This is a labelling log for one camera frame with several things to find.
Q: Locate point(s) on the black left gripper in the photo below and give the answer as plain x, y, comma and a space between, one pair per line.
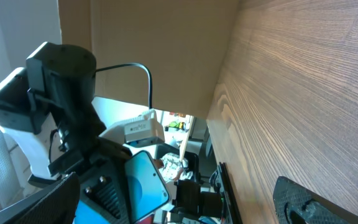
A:
101, 172

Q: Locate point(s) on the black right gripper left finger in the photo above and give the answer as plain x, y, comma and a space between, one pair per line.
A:
55, 204

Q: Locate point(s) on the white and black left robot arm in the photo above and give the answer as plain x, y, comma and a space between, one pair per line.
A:
46, 107

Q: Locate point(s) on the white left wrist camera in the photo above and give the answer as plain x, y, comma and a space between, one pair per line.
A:
141, 131

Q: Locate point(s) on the seated person in background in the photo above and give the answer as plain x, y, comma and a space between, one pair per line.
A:
172, 168

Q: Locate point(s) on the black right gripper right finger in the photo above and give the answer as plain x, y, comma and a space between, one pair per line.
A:
296, 204

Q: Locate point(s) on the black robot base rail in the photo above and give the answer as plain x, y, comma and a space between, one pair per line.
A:
221, 184

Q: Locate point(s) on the blue screen Galaxy smartphone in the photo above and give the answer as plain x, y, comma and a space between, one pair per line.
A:
147, 189

